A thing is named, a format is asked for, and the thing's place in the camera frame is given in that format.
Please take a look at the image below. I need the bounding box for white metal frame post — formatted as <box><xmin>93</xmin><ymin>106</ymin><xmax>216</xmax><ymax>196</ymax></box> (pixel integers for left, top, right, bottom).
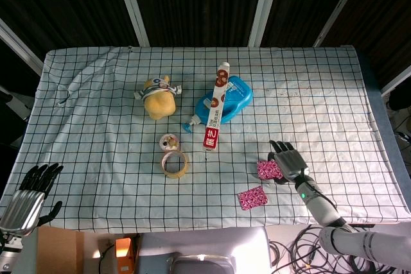
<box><xmin>0</xmin><ymin>17</ymin><xmax>45</xmax><ymax>78</ymax></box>
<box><xmin>381</xmin><ymin>64</ymin><xmax>411</xmax><ymax>97</ymax></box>
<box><xmin>247</xmin><ymin>0</ymin><xmax>283</xmax><ymax>47</ymax></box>
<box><xmin>312</xmin><ymin>0</ymin><xmax>369</xmax><ymax>48</ymax></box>
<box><xmin>112</xmin><ymin>0</ymin><xmax>151</xmax><ymax>47</ymax></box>

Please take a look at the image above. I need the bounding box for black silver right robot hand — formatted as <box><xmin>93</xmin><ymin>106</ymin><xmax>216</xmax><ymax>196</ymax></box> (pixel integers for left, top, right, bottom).
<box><xmin>268</xmin><ymin>140</ymin><xmax>310</xmax><ymax>185</ymax></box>

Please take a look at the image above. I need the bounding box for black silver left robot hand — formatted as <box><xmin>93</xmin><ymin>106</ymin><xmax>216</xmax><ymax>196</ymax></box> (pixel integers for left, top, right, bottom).
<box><xmin>0</xmin><ymin>162</ymin><xmax>64</xmax><ymax>237</ymax></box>

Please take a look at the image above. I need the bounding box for long white red box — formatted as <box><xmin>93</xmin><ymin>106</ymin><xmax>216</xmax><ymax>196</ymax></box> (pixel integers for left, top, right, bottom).
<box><xmin>202</xmin><ymin>62</ymin><xmax>231</xmax><ymax>153</ymax></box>

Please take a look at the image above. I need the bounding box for black cable bundle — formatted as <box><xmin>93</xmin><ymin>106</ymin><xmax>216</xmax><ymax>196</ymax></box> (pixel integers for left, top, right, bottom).
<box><xmin>268</xmin><ymin>225</ymin><xmax>398</xmax><ymax>274</ymax></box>

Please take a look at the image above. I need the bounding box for white black grid tablecloth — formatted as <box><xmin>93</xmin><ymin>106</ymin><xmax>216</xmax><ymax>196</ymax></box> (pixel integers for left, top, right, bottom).
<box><xmin>0</xmin><ymin>45</ymin><xmax>411</xmax><ymax>234</ymax></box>

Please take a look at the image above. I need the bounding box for brown cardboard box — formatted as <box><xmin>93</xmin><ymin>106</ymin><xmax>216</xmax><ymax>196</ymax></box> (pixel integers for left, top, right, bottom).
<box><xmin>22</xmin><ymin>225</ymin><xmax>85</xmax><ymax>274</ymax></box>

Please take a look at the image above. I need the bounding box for orange plastic part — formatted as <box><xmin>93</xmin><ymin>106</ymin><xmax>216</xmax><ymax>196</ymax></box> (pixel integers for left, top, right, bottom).
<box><xmin>114</xmin><ymin>237</ymin><xmax>136</xmax><ymax>268</ymax></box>

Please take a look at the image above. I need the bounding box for grey robot torso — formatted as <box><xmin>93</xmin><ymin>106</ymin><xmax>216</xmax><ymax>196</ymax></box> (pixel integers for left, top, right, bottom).
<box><xmin>137</xmin><ymin>225</ymin><xmax>271</xmax><ymax>274</ymax></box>

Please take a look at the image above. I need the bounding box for dark pleated curtain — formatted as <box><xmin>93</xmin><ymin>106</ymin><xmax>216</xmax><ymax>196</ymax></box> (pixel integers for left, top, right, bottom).
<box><xmin>0</xmin><ymin>0</ymin><xmax>411</xmax><ymax>95</ymax></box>

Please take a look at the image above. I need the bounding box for pink sachet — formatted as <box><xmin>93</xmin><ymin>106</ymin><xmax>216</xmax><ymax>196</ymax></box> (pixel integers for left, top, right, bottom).
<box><xmin>236</xmin><ymin>185</ymin><xmax>268</xmax><ymax>211</ymax></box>
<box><xmin>256</xmin><ymin>159</ymin><xmax>284</xmax><ymax>180</ymax></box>

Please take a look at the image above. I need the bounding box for yellow packing tape roll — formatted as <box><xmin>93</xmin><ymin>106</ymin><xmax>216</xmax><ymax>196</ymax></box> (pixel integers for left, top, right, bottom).
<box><xmin>161</xmin><ymin>150</ymin><xmax>191</xmax><ymax>179</ymax></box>

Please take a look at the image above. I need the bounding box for small round pink toy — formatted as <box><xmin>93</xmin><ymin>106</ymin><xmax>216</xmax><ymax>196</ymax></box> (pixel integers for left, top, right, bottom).
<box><xmin>159</xmin><ymin>133</ymin><xmax>180</xmax><ymax>153</ymax></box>

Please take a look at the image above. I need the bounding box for blue detergent bottle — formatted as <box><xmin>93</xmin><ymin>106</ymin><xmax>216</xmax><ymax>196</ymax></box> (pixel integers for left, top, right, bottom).
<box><xmin>182</xmin><ymin>75</ymin><xmax>254</xmax><ymax>135</ymax></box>

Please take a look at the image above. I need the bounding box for yellow plush toy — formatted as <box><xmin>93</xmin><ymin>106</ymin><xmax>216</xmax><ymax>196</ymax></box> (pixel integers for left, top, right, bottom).
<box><xmin>134</xmin><ymin>75</ymin><xmax>182</xmax><ymax>121</ymax></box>

